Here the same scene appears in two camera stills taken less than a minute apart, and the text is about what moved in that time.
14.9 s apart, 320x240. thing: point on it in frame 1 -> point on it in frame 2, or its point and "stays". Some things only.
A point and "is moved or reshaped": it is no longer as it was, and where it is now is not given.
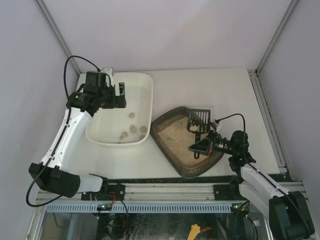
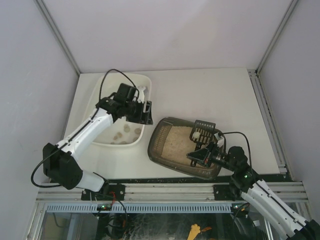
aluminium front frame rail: [157, 192] stays
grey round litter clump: [124, 134] -> [119, 135]
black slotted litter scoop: [198, 122] is moved or reshaped
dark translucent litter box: [169, 132] is moved or reshaped
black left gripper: [113, 97] -> [139, 113]
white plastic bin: [125, 126] stays
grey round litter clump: [133, 129] -> [127, 129]
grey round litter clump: [143, 129] -> [137, 130]
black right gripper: [208, 145] -> [205, 155]
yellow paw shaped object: [195, 230] stays
